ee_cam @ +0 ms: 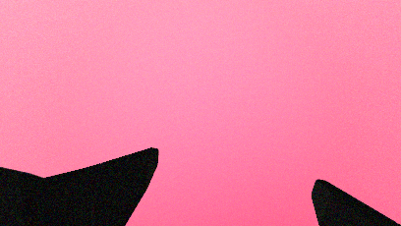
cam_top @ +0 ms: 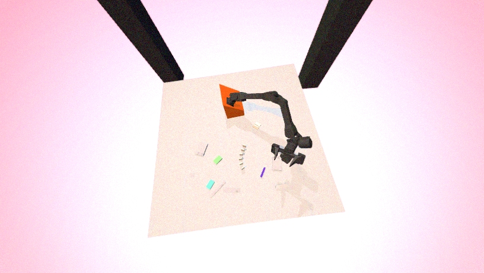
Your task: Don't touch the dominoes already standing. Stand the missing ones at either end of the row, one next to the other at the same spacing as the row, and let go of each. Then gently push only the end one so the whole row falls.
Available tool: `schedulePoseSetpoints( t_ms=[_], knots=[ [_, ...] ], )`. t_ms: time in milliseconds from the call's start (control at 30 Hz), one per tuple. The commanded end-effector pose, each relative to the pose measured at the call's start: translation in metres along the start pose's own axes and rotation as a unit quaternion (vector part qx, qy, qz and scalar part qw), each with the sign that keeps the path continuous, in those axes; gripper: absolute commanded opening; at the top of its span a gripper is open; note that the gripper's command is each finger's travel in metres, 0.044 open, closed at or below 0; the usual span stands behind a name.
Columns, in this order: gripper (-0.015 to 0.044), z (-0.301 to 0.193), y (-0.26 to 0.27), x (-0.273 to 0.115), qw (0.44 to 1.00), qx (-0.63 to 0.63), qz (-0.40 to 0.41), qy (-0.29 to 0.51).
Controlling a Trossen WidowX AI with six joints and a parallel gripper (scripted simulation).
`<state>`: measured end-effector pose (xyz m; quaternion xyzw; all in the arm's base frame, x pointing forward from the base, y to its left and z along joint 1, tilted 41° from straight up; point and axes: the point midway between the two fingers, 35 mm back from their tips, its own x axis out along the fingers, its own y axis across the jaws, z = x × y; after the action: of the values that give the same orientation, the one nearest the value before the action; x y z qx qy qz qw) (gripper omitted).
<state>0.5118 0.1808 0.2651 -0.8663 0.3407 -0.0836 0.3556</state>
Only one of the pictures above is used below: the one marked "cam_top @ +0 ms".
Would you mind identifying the teal rectangular block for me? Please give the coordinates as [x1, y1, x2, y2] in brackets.
[206, 180, 215, 189]

